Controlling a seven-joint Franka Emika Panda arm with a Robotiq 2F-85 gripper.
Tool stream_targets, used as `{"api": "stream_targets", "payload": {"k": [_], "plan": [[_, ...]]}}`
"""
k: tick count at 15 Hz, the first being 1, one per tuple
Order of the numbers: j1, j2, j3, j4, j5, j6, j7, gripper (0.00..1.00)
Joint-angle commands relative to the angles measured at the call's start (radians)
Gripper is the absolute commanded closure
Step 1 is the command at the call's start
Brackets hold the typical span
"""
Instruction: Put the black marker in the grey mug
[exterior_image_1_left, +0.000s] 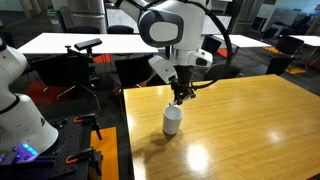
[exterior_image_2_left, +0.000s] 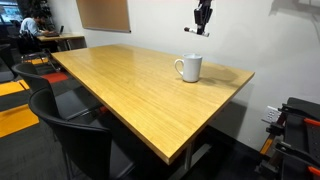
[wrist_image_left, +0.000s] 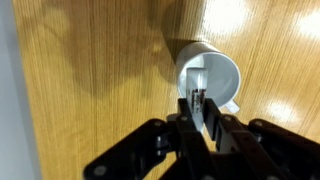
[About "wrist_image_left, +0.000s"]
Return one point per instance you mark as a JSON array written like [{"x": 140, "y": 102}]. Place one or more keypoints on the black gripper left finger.
[{"x": 160, "y": 150}]

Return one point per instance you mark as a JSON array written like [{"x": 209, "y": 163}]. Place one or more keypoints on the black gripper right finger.
[{"x": 266, "y": 150}]

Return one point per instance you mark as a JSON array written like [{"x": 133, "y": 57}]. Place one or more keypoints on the black marker with white label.
[{"x": 196, "y": 96}]

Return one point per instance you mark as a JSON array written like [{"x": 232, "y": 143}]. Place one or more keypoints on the grey ceramic mug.
[{"x": 223, "y": 73}]

